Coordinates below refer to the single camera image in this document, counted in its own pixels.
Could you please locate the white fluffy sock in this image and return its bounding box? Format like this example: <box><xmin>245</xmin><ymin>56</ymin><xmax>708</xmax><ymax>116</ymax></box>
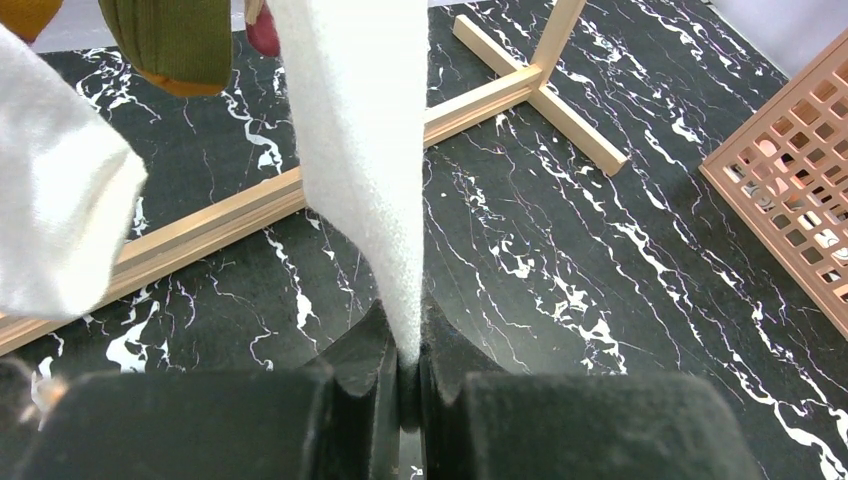
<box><xmin>268</xmin><ymin>1</ymin><xmax>428</xmax><ymax>366</ymax></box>
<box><xmin>1</xmin><ymin>29</ymin><xmax>147</xmax><ymax>321</ymax></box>

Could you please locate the orange plastic desk organizer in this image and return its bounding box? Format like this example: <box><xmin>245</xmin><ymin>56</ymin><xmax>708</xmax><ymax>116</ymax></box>
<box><xmin>700</xmin><ymin>33</ymin><xmax>847</xmax><ymax>333</ymax></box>

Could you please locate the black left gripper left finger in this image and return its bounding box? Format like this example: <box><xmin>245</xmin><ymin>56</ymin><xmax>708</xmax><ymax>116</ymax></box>
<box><xmin>14</xmin><ymin>302</ymin><xmax>398</xmax><ymax>479</ymax></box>

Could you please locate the olive striped sock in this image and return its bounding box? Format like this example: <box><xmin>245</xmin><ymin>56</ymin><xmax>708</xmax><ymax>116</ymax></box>
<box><xmin>98</xmin><ymin>0</ymin><xmax>233</xmax><ymax>97</ymax></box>

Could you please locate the maroon yellow striped sock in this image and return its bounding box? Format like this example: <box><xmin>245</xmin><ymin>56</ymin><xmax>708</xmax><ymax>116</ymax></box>
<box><xmin>0</xmin><ymin>0</ymin><xmax>63</xmax><ymax>44</ymax></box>

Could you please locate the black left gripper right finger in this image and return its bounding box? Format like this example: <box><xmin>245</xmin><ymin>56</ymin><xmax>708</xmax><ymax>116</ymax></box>
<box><xmin>419</xmin><ymin>297</ymin><xmax>762</xmax><ymax>479</ymax></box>

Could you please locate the beige purple striped sock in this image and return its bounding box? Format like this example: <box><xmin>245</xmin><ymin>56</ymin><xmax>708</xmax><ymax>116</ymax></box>
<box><xmin>244</xmin><ymin>0</ymin><xmax>280</xmax><ymax>58</ymax></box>

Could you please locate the wooden clothes rack frame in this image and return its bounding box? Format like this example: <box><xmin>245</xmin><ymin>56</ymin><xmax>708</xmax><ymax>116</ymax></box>
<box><xmin>1</xmin><ymin>1</ymin><xmax>626</xmax><ymax>363</ymax></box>

